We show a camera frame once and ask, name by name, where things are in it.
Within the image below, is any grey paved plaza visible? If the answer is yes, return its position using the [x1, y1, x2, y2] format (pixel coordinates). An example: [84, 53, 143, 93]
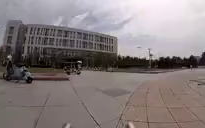
[0, 68, 205, 128]

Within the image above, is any row of trees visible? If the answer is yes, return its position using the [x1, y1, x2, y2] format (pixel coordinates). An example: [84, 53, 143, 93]
[117, 48, 205, 70]

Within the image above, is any reddish brick paving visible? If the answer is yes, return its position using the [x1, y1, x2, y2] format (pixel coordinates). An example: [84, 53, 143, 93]
[115, 68, 205, 128]

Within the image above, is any low raised stone platform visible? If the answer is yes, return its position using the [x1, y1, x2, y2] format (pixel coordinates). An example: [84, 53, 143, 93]
[106, 67, 179, 75]

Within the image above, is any robot's own part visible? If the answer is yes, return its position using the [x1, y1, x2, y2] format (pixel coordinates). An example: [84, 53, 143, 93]
[62, 122, 72, 128]
[126, 121, 136, 128]

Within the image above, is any pale pole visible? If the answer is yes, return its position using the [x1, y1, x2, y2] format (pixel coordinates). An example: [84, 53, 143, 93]
[146, 47, 155, 70]

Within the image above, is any large grey multi-storey building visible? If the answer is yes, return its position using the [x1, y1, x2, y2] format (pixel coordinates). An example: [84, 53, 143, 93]
[2, 19, 119, 69]

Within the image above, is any raised bed with kerb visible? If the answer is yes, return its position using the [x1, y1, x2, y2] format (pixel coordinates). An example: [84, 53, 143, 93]
[0, 65, 71, 82]

